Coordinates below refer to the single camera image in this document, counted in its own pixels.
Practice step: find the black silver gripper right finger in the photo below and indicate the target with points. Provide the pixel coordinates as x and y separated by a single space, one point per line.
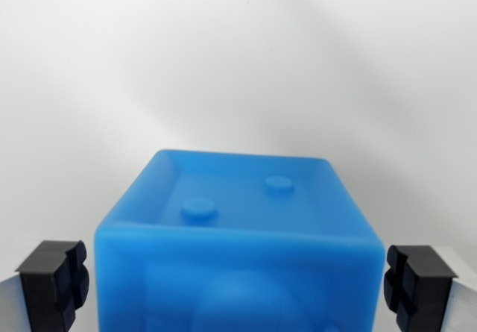
425 291

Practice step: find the black silver gripper left finger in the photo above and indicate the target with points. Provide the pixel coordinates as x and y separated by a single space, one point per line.
44 287

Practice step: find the blue cube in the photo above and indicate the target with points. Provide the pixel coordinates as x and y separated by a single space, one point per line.
238 257

